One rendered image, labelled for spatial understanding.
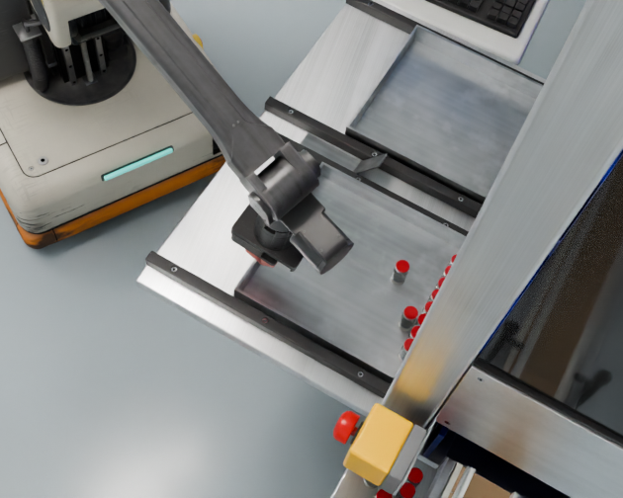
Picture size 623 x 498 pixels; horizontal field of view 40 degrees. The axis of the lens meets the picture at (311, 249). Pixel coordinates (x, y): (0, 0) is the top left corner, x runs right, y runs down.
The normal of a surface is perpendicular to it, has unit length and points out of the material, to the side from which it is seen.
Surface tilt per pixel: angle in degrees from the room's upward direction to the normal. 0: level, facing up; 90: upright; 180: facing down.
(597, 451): 90
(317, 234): 18
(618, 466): 90
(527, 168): 90
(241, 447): 0
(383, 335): 0
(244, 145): 29
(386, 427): 0
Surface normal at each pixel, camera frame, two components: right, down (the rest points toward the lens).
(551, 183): -0.49, 0.75
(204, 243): 0.09, -0.47
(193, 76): 0.22, 0.03
